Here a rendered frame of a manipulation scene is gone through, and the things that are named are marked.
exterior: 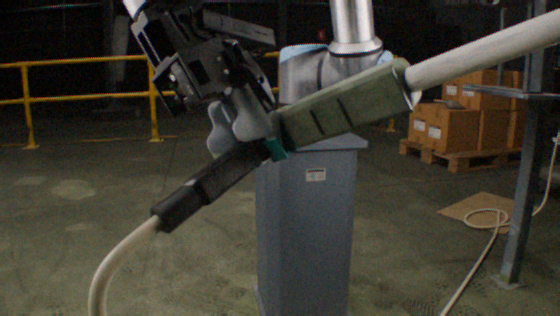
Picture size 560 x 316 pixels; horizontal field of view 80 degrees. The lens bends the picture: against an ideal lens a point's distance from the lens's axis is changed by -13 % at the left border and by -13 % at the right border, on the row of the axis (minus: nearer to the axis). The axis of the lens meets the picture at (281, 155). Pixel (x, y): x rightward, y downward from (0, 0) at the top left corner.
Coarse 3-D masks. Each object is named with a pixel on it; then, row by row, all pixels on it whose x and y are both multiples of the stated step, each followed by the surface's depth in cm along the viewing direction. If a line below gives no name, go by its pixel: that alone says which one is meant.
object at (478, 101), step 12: (480, 72) 309; (492, 72) 310; (504, 72) 313; (468, 84) 326; (480, 84) 311; (492, 84) 313; (504, 84) 316; (468, 96) 327; (480, 96) 312; (492, 96) 316; (468, 108) 329; (480, 108) 315; (492, 108) 318; (504, 108) 322
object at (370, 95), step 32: (512, 32) 26; (544, 32) 24; (384, 64) 34; (416, 64) 33; (448, 64) 30; (480, 64) 28; (320, 96) 38; (352, 96) 36; (384, 96) 34; (416, 96) 34; (288, 128) 43; (320, 128) 40; (352, 128) 38; (224, 160) 40; (256, 160) 43; (192, 192) 37; (224, 192) 39
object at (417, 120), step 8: (416, 104) 350; (424, 104) 359; (432, 104) 359; (440, 104) 359; (416, 112) 351; (424, 112) 340; (416, 120) 352; (424, 120) 341; (416, 128) 353; (424, 128) 342; (408, 136) 365; (416, 136) 354
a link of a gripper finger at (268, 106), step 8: (240, 56) 41; (248, 56) 41; (240, 64) 41; (248, 64) 41; (256, 64) 41; (240, 72) 41; (248, 72) 40; (256, 72) 41; (240, 80) 42; (248, 80) 41; (256, 80) 41; (264, 80) 41; (256, 88) 41; (264, 88) 41; (256, 96) 41; (264, 96) 42; (272, 96) 42; (264, 104) 41; (272, 104) 42
